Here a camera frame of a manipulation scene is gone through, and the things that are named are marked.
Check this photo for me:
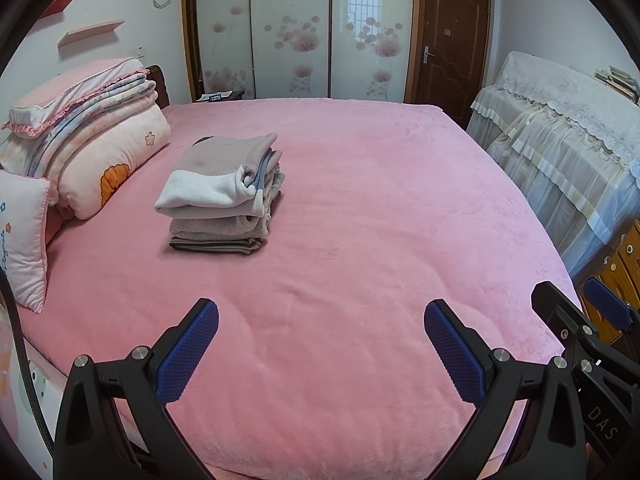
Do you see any striped knit colour-block sweater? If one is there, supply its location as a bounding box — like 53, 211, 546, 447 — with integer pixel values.
154, 132, 282, 220

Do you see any wooden drawer cabinet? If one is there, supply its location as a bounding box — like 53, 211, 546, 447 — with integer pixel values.
580, 220, 639, 351

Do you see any lace-covered furniture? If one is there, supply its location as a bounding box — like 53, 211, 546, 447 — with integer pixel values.
466, 51, 639, 278

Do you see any stack of books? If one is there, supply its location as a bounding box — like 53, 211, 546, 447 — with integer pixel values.
594, 66, 640, 105

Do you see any striped folded bedding stack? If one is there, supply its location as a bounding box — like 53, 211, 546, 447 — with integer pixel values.
1, 58, 155, 177

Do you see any brown wooden door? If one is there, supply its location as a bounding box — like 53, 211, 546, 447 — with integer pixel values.
405, 0, 491, 128

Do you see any wooden headboard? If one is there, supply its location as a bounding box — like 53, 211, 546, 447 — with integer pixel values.
146, 65, 170, 110

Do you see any floral sliding wardrobe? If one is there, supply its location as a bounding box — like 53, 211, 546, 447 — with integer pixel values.
183, 0, 413, 102

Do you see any black cable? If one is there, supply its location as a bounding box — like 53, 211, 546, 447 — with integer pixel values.
0, 268, 57, 456

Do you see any pink wall shelf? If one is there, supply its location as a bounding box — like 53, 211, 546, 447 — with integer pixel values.
58, 20, 125, 49

